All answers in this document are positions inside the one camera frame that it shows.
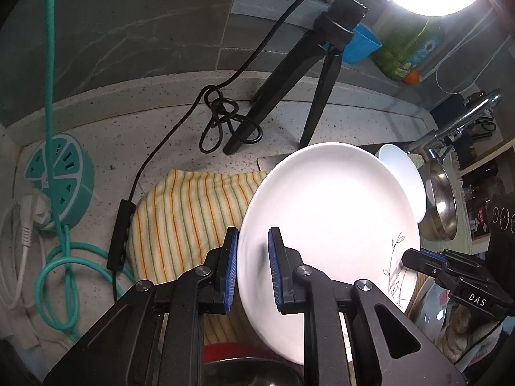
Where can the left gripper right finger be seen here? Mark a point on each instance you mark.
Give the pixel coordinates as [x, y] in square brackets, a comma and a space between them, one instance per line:
[353, 333]

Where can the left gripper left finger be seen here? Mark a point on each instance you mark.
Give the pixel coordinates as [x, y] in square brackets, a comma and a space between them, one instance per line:
[154, 333]

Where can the peony flower deep plate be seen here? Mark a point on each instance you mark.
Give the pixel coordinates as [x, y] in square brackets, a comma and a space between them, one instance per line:
[429, 310]

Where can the large steel bowl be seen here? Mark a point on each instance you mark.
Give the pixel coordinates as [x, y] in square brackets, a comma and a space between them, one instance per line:
[440, 220]

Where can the light green ceramic bowl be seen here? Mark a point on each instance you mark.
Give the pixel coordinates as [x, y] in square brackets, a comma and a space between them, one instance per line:
[406, 173]

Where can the white plate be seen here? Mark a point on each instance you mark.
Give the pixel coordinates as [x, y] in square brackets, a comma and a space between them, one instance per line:
[345, 213]

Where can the striped yellow towel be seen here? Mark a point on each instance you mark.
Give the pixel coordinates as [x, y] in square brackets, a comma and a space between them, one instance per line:
[183, 217]

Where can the chrome faucet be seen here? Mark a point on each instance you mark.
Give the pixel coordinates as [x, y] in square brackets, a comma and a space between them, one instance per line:
[428, 142]

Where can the orange fruit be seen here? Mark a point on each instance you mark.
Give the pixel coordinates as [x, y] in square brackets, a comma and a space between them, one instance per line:
[412, 78]

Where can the green dish soap bottle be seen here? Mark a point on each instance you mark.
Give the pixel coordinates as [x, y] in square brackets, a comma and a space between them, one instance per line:
[407, 39]

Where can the blue plastic cup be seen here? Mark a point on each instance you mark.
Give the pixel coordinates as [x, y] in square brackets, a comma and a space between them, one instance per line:
[362, 44]

